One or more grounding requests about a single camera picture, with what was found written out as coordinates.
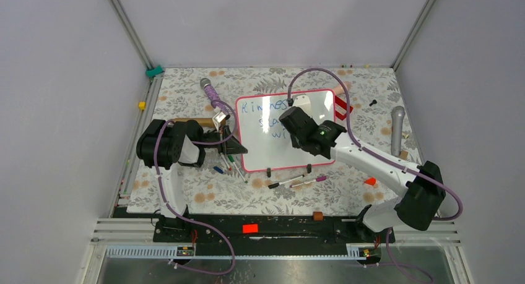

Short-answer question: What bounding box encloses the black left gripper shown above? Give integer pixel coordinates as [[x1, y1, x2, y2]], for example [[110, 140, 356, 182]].
[[197, 124, 248, 155]]

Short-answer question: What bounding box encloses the pink framed whiteboard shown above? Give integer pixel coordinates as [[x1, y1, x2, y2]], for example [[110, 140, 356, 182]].
[[235, 93, 334, 173]]

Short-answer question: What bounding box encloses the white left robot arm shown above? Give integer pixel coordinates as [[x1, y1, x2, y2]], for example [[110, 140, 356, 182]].
[[136, 119, 248, 241]]

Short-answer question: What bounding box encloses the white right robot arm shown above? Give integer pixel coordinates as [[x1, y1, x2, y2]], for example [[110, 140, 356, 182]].
[[279, 106, 446, 242]]

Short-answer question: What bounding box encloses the green capped marker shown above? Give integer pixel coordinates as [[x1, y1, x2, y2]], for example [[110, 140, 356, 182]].
[[227, 155, 248, 184]]

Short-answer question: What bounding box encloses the red capped marker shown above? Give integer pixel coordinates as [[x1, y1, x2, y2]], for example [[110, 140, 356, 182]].
[[219, 153, 232, 171]]

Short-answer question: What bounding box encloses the blue marker cap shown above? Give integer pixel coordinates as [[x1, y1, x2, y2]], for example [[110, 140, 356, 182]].
[[213, 166, 224, 174]]

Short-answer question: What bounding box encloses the purple capped marker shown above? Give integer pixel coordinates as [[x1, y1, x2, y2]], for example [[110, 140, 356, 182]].
[[289, 176, 327, 188]]

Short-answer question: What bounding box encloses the purple glitter microphone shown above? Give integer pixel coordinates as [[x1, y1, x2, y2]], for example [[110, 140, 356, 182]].
[[200, 78, 228, 113]]

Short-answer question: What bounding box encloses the black capped marker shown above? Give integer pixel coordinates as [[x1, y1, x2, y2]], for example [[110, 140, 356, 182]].
[[268, 174, 305, 189]]

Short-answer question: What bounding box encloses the floral patterned mat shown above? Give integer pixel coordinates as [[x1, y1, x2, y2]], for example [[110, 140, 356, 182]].
[[153, 67, 404, 215]]

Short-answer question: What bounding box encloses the orange triangle block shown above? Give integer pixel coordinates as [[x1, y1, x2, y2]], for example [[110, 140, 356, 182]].
[[364, 178, 377, 186]]

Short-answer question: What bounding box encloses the brown small block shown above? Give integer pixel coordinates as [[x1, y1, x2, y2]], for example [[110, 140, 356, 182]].
[[312, 211, 324, 221]]

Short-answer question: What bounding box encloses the red tape label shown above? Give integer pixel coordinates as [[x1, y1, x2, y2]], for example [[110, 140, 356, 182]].
[[241, 223, 259, 234]]

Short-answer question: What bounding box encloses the silver toy microphone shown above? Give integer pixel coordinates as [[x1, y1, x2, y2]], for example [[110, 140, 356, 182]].
[[391, 106, 406, 157]]

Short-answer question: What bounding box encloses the green corner clamp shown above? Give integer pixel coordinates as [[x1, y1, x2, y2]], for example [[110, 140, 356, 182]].
[[145, 65, 164, 79]]

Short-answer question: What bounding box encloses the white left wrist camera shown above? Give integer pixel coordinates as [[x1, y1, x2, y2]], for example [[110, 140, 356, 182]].
[[212, 110, 228, 131]]

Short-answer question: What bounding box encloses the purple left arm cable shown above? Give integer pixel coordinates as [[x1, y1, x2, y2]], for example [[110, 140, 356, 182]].
[[152, 98, 240, 277]]

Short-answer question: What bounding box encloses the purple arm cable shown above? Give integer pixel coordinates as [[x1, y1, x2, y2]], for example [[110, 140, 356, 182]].
[[152, 98, 240, 277], [286, 67, 464, 284]]

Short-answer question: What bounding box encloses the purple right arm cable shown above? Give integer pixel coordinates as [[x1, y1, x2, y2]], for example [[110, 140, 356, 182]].
[[286, 67, 464, 284]]

